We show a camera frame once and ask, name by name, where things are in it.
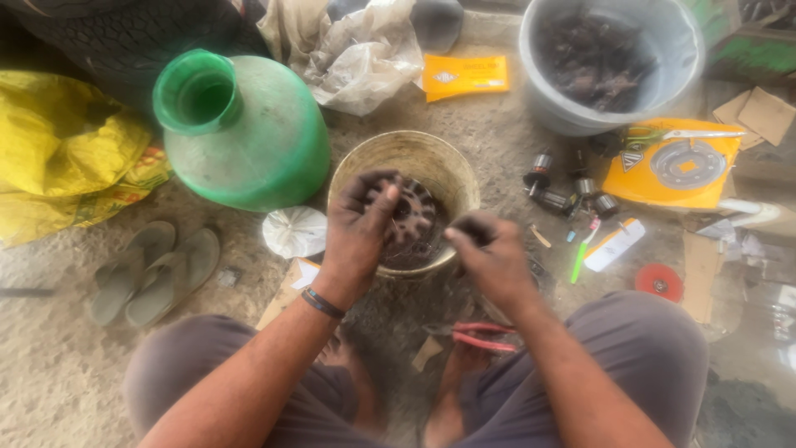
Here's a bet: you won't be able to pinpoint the person's right hand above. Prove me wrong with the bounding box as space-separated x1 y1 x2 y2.
443 210 541 306

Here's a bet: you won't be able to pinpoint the person's left hand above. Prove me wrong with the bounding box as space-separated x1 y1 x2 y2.
321 169 403 293

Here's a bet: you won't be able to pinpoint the white crumpled plastic wrapper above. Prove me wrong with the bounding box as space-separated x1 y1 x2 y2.
262 206 328 260

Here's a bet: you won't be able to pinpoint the dark wrist bands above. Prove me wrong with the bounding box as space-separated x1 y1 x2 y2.
301 287 347 321

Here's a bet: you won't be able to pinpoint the dirty cream plastic bucket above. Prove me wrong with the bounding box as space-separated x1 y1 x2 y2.
328 130 481 279

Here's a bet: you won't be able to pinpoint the cardboard scrap with white paper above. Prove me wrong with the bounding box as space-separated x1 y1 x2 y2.
255 257 322 331

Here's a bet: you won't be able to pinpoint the small motor armature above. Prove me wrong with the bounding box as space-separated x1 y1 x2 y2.
569 163 598 206
591 193 621 220
524 151 554 192
531 188 576 215

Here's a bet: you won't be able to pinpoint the green toothbrush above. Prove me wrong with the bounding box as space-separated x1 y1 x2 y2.
570 221 602 285

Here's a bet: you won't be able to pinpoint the white and orange small box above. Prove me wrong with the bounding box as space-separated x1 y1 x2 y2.
583 218 647 273

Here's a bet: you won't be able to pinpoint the person's right foot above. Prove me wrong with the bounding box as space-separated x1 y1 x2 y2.
423 339 498 448

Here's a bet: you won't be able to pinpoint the person's foot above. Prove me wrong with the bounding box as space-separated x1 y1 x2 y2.
316 330 386 436
423 339 498 448

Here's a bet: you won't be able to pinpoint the person's grey shorts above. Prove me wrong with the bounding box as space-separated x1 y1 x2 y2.
123 290 710 448

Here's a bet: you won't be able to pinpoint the person's left foot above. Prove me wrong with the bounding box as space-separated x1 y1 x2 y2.
316 330 386 436

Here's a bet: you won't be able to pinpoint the green plastic water jug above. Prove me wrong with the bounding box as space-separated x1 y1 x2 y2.
152 49 332 213

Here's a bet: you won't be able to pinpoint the red grinding disc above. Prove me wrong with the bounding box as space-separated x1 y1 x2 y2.
635 263 684 304

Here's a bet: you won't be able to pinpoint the crumpled clear plastic bag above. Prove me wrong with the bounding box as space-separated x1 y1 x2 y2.
257 0 425 117

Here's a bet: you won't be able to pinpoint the small orange packet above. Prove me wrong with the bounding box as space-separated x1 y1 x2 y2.
422 54 511 103

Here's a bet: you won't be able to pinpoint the grey rubber flip-flop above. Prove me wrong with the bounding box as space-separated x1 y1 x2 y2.
91 221 177 327
125 228 221 329

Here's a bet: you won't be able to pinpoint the large orange stator packet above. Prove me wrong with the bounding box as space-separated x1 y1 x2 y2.
602 117 745 210

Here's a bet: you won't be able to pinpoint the brown cardboard strip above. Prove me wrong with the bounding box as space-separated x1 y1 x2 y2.
681 231 725 324

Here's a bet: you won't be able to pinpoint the grey bucket of scrap parts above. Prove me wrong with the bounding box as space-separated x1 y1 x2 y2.
519 0 706 138

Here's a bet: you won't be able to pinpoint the white plastic pipe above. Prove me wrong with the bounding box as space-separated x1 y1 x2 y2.
715 198 796 239

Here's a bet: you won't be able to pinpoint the black rubber tyre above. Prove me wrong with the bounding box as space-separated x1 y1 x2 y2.
0 0 271 94

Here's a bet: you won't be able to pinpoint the yellow woven sack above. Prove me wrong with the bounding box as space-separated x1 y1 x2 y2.
0 70 174 248

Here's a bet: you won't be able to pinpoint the brown cardboard pieces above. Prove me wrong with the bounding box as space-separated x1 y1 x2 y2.
712 86 796 151

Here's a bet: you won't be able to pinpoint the red-handled pliers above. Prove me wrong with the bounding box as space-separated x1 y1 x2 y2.
423 321 519 353

